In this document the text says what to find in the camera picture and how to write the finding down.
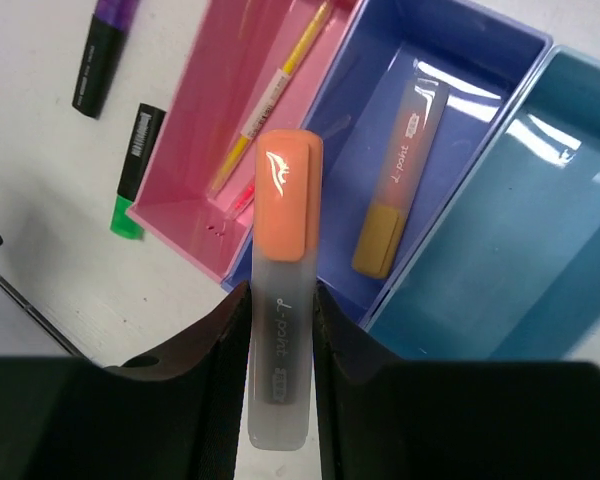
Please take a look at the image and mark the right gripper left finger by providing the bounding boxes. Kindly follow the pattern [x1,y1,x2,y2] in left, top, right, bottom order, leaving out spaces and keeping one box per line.
[104,279,254,480]

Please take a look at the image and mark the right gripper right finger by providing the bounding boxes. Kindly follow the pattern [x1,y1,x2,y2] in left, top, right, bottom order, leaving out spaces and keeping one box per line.
[313,283,409,479]

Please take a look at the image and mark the yellow cap orange highlighter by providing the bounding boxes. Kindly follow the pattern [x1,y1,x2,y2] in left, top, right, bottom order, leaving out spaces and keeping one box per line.
[352,76,449,279]

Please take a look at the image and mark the red thin pen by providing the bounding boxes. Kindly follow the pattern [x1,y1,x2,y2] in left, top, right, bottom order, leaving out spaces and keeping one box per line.
[227,180,255,220]

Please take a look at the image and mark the orange cap clear highlighter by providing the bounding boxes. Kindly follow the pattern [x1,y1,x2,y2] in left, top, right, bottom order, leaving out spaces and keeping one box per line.
[248,129,323,451]

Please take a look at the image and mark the yellow thin pen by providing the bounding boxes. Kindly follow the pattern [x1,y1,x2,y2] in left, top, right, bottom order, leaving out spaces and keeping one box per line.
[207,1,334,198]

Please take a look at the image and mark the green cap black highlighter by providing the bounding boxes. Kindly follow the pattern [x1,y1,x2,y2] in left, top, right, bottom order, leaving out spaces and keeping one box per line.
[110,103,166,240]

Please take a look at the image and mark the purple cap black highlighter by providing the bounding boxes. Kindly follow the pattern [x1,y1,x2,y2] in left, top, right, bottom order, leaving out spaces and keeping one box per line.
[72,0,139,119]

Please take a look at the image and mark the light blue container bin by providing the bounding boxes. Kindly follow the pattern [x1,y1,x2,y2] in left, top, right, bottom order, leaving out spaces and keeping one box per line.
[367,46,600,360]

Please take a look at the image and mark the pink container bin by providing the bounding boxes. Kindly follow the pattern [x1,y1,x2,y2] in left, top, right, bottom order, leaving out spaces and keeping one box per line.
[130,1,359,282]

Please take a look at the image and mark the dark blue container bin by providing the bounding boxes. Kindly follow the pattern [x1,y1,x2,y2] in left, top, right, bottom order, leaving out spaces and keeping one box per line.
[220,0,554,326]

